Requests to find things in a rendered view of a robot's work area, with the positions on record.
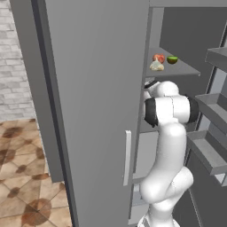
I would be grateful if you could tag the pale garlic bulb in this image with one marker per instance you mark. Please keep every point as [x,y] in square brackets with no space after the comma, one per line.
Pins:
[156,66]

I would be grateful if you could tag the grey open freezer door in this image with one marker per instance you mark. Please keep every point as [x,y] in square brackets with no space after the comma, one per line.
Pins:
[207,195]

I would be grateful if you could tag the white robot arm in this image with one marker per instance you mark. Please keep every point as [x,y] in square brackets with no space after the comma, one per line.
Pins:
[170,153]

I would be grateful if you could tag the grey closed fridge door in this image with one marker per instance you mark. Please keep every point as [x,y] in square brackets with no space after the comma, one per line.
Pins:
[94,88]

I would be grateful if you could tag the grey freezer rack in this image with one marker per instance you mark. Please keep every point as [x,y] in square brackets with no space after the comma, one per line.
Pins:
[177,69]
[147,127]

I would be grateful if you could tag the grey fridge freezer body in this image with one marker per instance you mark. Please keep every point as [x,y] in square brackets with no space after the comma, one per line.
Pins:
[29,74]

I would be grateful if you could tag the red peach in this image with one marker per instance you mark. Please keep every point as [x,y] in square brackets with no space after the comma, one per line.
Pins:
[159,58]

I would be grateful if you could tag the grey door shelf bin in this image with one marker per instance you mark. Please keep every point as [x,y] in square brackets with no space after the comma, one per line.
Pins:
[207,152]
[217,57]
[214,108]

